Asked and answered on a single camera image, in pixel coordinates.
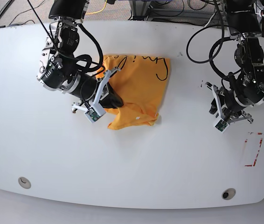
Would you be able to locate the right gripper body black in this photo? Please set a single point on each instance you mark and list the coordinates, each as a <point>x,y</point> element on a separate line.
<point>84,86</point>

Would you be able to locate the left table grommet hole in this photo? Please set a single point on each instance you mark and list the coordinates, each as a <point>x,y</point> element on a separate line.
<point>24,182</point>

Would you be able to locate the table grommet hole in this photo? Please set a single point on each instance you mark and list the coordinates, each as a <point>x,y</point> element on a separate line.
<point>24,182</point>
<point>228,194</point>

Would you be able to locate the orange t-shirt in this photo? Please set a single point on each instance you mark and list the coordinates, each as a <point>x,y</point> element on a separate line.
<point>141,83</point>

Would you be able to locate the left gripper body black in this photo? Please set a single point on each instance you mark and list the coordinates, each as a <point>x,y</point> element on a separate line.
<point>229,102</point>

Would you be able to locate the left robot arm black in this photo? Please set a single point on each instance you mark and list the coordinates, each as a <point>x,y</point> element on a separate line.
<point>248,88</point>

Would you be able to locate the red tape rectangle marking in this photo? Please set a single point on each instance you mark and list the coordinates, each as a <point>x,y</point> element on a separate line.
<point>252,147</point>

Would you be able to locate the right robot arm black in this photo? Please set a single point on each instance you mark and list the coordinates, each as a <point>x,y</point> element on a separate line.
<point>59,69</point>

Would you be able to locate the aluminium frame rail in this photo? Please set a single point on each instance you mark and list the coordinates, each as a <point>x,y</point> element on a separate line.
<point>191,12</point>

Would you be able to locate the right table grommet hole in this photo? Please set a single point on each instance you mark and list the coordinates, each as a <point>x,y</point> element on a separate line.
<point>228,194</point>

